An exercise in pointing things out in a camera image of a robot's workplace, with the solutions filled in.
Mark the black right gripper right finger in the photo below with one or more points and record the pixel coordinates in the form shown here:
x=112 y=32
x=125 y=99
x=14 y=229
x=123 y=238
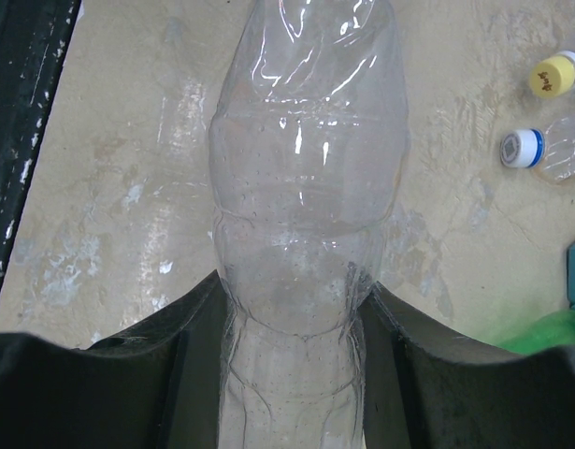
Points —
x=428 y=386

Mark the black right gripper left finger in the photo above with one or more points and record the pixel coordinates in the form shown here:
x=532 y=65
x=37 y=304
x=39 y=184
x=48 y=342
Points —
x=155 y=384

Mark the green plastic bottle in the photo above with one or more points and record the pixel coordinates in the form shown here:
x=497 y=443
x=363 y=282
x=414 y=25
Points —
x=555 y=329

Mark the clear Pocari Sweat bottle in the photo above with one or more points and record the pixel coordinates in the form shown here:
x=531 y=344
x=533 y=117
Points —
x=305 y=153

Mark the Pepsi label clear bottle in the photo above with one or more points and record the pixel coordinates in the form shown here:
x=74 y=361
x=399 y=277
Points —
x=550 y=152

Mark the clear bottle yellow cap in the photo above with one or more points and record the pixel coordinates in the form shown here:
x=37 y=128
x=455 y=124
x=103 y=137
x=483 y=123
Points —
x=553 y=76

